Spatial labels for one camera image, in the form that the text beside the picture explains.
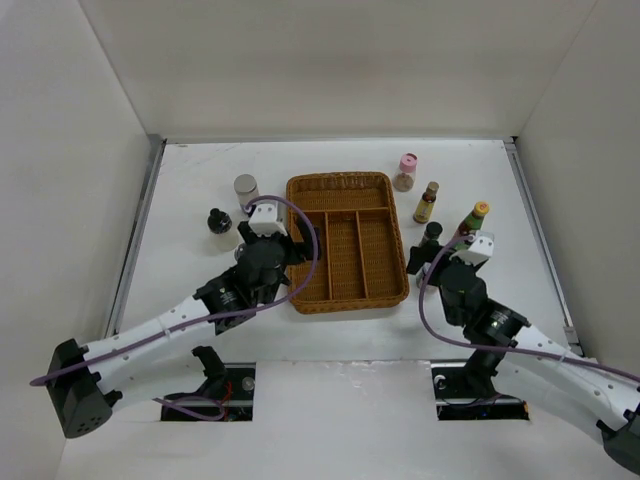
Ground pink-cap spice shaker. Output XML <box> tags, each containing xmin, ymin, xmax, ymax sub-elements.
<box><xmin>392</xmin><ymin>153</ymin><xmax>418</xmax><ymax>192</ymax></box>

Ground white-lid sauce jar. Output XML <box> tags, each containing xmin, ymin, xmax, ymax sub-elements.
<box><xmin>416</xmin><ymin>263</ymin><xmax>430</xmax><ymax>288</ymax></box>

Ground black-top salt grinder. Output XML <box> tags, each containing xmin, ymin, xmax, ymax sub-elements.
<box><xmin>234</xmin><ymin>243</ymin><xmax>246</xmax><ymax>261</ymax></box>

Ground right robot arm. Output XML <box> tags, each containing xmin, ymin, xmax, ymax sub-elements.
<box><xmin>406</xmin><ymin>232</ymin><xmax>639</xmax><ymax>473</ymax></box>

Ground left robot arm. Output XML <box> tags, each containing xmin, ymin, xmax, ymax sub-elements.
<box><xmin>31</xmin><ymin>217</ymin><xmax>321</xmax><ymax>439</ymax></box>

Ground black-cap pepper jar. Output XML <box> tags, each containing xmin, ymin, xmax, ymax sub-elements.
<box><xmin>420</xmin><ymin>221</ymin><xmax>443</xmax><ymax>246</ymax></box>

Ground green-label chili sauce bottle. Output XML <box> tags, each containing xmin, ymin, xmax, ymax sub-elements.
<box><xmin>454</xmin><ymin>201</ymin><xmax>490</xmax><ymax>237</ymax></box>

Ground small black round bottle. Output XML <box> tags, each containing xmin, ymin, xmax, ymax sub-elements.
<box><xmin>207</xmin><ymin>208</ymin><xmax>233</xmax><ymax>235</ymax></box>

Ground yellow-label oil bottle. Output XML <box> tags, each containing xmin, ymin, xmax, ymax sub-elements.
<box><xmin>413</xmin><ymin>181</ymin><xmax>439</xmax><ymax>224</ymax></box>

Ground silver-lid jar white beads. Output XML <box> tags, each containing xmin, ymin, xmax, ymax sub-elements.
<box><xmin>233</xmin><ymin>174</ymin><xmax>259</xmax><ymax>211</ymax></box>

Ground brown wicker divided basket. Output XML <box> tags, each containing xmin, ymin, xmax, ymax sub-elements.
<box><xmin>286</xmin><ymin>172</ymin><xmax>409</xmax><ymax>314</ymax></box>

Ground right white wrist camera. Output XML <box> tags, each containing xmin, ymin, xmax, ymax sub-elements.
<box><xmin>452</xmin><ymin>230</ymin><xmax>495</xmax><ymax>266</ymax></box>

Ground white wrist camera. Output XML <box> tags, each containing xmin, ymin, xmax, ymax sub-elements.
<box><xmin>248</xmin><ymin>203</ymin><xmax>287</xmax><ymax>237</ymax></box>
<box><xmin>452</xmin><ymin>230</ymin><xmax>495</xmax><ymax>266</ymax></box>

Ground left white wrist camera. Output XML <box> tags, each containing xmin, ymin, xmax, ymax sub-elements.
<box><xmin>248</xmin><ymin>203</ymin><xmax>287</xmax><ymax>237</ymax></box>

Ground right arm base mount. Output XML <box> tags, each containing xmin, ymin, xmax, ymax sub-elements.
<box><xmin>430</xmin><ymin>351</ymin><xmax>529</xmax><ymax>421</ymax></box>

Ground right aluminium table rail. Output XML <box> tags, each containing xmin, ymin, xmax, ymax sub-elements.
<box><xmin>503</xmin><ymin>137</ymin><xmax>584</xmax><ymax>357</ymax></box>

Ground aluminium table rail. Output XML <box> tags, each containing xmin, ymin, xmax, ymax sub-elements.
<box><xmin>503</xmin><ymin>137</ymin><xmax>584</xmax><ymax>357</ymax></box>
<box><xmin>100</xmin><ymin>134</ymin><xmax>166</xmax><ymax>338</ymax></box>

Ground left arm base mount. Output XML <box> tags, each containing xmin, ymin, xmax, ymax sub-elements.
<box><xmin>160</xmin><ymin>346</ymin><xmax>257</xmax><ymax>422</ymax></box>

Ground left aluminium table rail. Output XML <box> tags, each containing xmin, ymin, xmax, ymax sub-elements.
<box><xmin>100</xmin><ymin>134</ymin><xmax>166</xmax><ymax>338</ymax></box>

